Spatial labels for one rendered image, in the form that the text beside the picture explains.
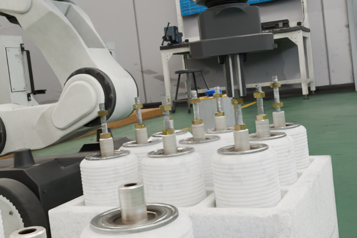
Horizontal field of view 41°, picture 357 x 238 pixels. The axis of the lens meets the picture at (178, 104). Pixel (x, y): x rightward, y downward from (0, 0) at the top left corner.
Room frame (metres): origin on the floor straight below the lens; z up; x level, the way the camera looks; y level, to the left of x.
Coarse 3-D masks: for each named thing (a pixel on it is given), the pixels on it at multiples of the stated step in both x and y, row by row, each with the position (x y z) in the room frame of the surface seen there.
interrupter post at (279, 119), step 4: (276, 112) 0.90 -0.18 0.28; (280, 112) 0.90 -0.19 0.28; (276, 116) 0.90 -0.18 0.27; (280, 116) 0.90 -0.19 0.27; (284, 116) 0.90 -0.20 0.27; (276, 120) 0.90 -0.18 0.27; (280, 120) 0.90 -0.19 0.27; (284, 120) 0.90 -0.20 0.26; (276, 124) 0.90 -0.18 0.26; (280, 124) 0.90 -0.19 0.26; (284, 124) 0.90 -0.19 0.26
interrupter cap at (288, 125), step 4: (272, 124) 0.94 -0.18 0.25; (288, 124) 0.92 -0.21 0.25; (292, 124) 0.91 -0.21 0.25; (296, 124) 0.90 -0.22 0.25; (272, 128) 0.88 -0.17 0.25; (276, 128) 0.87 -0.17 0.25; (280, 128) 0.87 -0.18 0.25; (284, 128) 0.87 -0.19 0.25; (288, 128) 0.87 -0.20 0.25; (292, 128) 0.87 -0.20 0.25
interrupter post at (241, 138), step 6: (234, 132) 0.69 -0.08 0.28; (240, 132) 0.68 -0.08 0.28; (246, 132) 0.69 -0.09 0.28; (234, 138) 0.69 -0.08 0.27; (240, 138) 0.68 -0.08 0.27; (246, 138) 0.69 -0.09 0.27; (234, 144) 0.69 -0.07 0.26; (240, 144) 0.68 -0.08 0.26; (246, 144) 0.69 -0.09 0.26; (240, 150) 0.69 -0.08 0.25
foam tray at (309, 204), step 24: (312, 168) 0.84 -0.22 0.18; (144, 192) 0.83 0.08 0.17; (288, 192) 0.70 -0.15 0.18; (312, 192) 0.74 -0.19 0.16; (72, 216) 0.74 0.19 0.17; (192, 216) 0.65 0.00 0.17; (216, 216) 0.63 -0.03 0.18; (240, 216) 0.62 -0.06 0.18; (264, 216) 0.61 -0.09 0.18; (288, 216) 0.59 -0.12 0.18; (312, 216) 0.72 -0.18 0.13; (336, 216) 0.94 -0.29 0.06
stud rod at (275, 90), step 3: (273, 78) 0.90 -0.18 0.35; (276, 78) 0.90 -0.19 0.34; (273, 81) 0.91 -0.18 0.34; (276, 81) 0.90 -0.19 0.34; (276, 87) 0.90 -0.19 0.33; (276, 90) 0.90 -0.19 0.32; (276, 93) 0.90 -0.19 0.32; (276, 96) 0.90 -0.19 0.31; (276, 99) 0.90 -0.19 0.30; (276, 102) 0.90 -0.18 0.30; (276, 108) 0.91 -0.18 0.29; (279, 108) 0.90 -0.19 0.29; (276, 111) 0.91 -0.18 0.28; (279, 111) 0.90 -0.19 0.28
